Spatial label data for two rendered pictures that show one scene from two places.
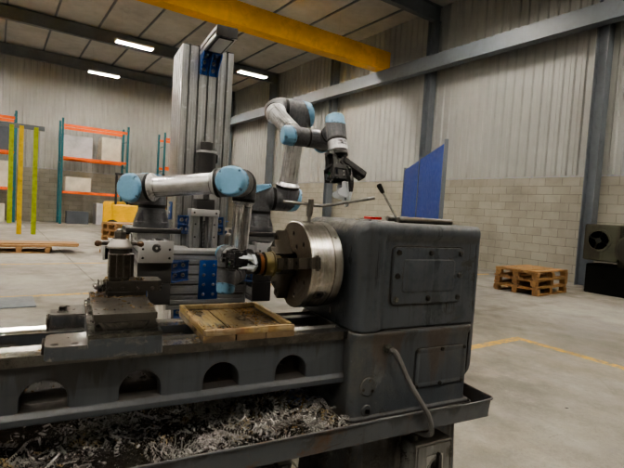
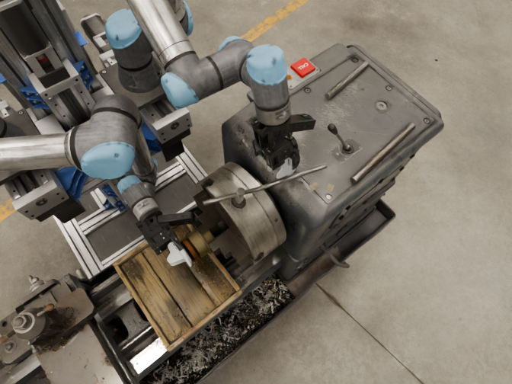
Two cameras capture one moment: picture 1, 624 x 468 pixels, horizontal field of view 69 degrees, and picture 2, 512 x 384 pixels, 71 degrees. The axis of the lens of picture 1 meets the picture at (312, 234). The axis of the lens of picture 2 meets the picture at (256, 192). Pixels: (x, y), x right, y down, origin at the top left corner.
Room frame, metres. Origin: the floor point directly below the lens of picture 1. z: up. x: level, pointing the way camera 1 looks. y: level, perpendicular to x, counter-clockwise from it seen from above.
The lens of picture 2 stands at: (1.28, 0.07, 2.15)
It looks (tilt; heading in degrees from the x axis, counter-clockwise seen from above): 65 degrees down; 345
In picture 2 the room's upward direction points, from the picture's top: 4 degrees clockwise
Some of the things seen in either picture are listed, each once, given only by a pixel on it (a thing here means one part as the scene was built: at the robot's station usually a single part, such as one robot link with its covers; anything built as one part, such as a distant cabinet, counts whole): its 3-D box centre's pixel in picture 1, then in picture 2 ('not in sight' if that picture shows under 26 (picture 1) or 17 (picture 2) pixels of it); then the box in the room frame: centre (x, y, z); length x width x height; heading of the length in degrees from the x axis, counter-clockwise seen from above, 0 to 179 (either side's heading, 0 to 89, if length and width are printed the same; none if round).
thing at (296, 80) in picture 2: not in sight; (296, 78); (2.09, -0.25, 1.23); 0.13 x 0.08 x 0.05; 118
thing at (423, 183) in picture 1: (416, 222); not in sight; (8.28, -1.86, 1.18); 4.12 x 0.80 x 2.35; 176
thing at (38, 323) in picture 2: (119, 243); (27, 323); (1.47, 0.62, 1.13); 0.08 x 0.08 x 0.03
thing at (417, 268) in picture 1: (388, 267); (322, 149); (1.89, -0.33, 1.06); 0.59 x 0.48 x 0.39; 118
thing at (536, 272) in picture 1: (530, 279); not in sight; (8.72, -4.24, 0.22); 1.25 x 0.86 x 0.44; 128
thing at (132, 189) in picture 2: (227, 255); (135, 193); (1.83, 0.33, 1.08); 0.11 x 0.08 x 0.09; 27
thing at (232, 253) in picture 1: (237, 259); (158, 232); (1.68, 0.27, 1.08); 0.12 x 0.09 x 0.08; 27
